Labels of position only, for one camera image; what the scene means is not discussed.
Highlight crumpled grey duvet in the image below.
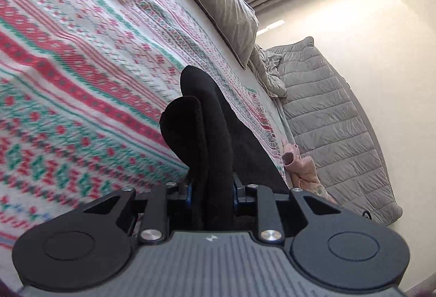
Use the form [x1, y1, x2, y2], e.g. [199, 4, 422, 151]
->
[251, 44, 287, 99]

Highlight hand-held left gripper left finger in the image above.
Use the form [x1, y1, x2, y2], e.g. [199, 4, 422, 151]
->
[83, 182, 195, 245]

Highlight grey quilted headboard cover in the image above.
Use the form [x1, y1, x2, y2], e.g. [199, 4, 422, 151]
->
[266, 36, 404, 226]

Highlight black pants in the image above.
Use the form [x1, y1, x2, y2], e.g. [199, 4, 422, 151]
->
[159, 66, 291, 234]

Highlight pink fluffy garment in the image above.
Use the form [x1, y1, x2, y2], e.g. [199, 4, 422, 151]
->
[281, 142, 338, 206]

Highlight patterned bed sheet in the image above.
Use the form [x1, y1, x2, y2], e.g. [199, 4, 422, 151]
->
[0, 0, 293, 250]

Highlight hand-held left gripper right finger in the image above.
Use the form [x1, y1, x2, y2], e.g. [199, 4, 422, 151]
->
[232, 179, 344, 245]

